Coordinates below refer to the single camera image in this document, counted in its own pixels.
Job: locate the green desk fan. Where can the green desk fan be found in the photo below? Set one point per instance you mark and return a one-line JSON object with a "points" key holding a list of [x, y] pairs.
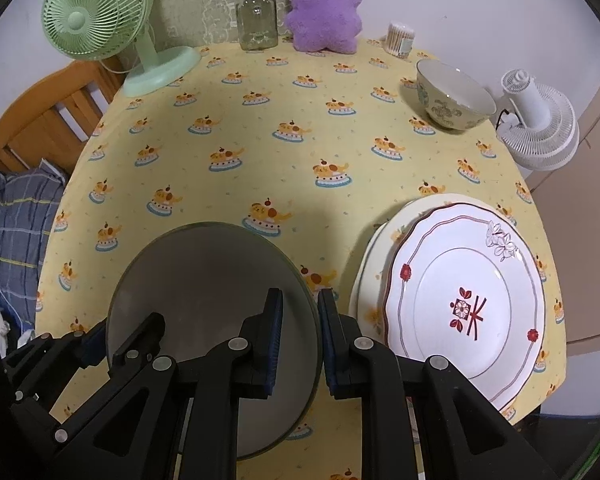
{"points": [[90, 10]]}

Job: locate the pile of clothes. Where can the pile of clothes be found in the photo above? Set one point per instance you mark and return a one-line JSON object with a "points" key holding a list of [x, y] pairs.
{"points": [[0, 325]]}

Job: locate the purple plush toy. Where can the purple plush toy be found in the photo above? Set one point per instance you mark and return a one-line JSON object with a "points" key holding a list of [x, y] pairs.
{"points": [[325, 10]]}

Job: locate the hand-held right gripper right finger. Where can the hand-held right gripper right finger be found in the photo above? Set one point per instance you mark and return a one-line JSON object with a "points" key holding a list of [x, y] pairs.
{"points": [[330, 345]]}

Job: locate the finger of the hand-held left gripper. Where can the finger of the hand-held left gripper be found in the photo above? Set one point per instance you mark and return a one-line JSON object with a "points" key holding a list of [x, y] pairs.
{"points": [[95, 342], [137, 335]]}

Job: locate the white desk fan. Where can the white desk fan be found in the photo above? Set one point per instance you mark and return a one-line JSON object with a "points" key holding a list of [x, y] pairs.
{"points": [[545, 130]]}

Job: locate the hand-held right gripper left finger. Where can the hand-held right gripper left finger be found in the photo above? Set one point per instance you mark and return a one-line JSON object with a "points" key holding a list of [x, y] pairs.
{"points": [[275, 340]]}

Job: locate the white plate with red pattern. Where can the white plate with red pattern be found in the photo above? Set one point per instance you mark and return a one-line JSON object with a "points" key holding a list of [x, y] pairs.
{"points": [[470, 310]]}

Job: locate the large white bowl green rim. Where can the large white bowl green rim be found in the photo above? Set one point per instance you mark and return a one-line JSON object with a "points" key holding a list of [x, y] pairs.
{"points": [[205, 285]]}

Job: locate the cotton swab container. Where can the cotton swab container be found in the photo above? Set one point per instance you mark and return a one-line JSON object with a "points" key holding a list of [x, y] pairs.
{"points": [[400, 40]]}

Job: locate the blue plaid pillow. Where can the blue plaid pillow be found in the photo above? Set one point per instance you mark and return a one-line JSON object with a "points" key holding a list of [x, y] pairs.
{"points": [[20, 220]]}

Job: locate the white plate with orange flowers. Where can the white plate with orange flowers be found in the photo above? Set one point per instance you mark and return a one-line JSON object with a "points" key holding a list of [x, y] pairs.
{"points": [[367, 280]]}

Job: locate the glass jar with black lid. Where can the glass jar with black lid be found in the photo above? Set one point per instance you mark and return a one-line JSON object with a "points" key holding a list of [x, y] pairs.
{"points": [[256, 20]]}

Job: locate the small bowl with green pattern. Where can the small bowl with green pattern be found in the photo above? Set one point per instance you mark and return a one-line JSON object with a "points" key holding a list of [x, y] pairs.
{"points": [[455, 95]]}

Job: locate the yellow printed tablecloth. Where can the yellow printed tablecloth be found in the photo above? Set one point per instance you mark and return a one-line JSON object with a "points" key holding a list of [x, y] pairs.
{"points": [[280, 110]]}

